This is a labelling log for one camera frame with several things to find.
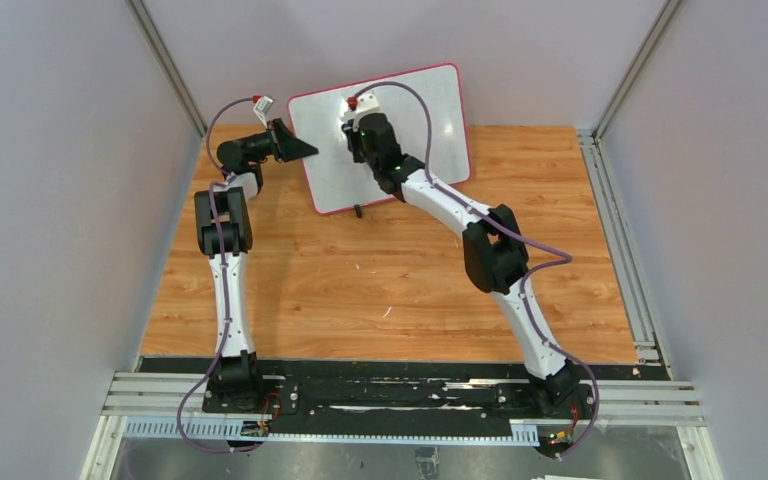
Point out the aluminium side rail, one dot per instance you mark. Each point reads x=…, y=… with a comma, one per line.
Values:
x=642, y=322

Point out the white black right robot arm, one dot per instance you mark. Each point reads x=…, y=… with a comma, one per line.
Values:
x=495, y=258

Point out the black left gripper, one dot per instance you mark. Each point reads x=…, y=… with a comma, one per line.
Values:
x=277, y=140

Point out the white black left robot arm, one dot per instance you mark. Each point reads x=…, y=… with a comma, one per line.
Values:
x=224, y=234

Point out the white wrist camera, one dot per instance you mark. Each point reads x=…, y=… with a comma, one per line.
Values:
x=359, y=106
x=262, y=104

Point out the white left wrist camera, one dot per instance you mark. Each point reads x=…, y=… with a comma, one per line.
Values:
x=262, y=104

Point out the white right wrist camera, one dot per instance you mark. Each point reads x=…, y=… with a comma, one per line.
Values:
x=359, y=106

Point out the aluminium front rail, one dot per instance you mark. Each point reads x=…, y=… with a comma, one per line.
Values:
x=622, y=402

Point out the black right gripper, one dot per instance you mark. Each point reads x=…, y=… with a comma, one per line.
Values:
x=350, y=132

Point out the pink framed whiteboard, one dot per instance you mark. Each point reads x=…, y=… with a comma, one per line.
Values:
x=425, y=108

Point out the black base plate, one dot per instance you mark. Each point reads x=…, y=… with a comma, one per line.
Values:
x=404, y=399

